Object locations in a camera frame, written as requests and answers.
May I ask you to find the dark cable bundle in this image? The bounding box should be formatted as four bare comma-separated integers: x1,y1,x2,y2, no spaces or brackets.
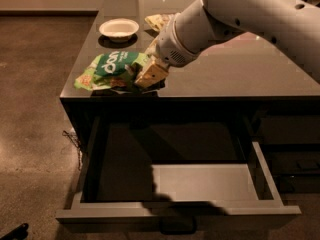
61,127,84,171

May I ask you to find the brown snack bag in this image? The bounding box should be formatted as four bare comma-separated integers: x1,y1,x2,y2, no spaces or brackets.
145,14,174,32

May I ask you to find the green rice chip bag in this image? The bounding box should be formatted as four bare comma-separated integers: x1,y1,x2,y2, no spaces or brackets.
74,51,149,92

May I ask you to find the open grey top drawer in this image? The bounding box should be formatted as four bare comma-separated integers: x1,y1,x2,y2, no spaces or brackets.
56,117,301,227

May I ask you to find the dark grey cabinet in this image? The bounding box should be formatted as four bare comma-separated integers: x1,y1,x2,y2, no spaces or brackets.
61,93,320,193

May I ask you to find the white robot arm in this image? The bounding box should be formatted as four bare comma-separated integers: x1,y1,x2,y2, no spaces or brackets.
135,0,320,88

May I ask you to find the black object on floor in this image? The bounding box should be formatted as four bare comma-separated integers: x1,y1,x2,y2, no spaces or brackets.
0,223,29,240

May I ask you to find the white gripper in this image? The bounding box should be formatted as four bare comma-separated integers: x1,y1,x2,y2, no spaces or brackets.
135,14,198,88

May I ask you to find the white bowl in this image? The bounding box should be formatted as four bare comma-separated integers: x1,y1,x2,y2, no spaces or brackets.
99,18,139,43

